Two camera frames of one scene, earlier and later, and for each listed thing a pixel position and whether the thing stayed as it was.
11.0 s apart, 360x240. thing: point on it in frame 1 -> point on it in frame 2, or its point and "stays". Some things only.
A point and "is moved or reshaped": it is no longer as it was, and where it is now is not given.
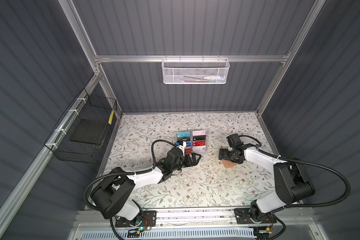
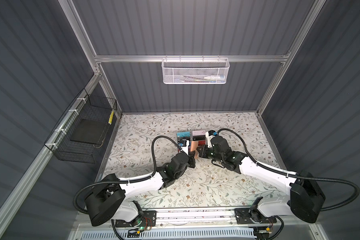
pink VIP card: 199,133 stays
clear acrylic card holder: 196,141 stays
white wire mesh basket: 192,71 stays
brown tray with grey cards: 228,164 is moved or reshaped
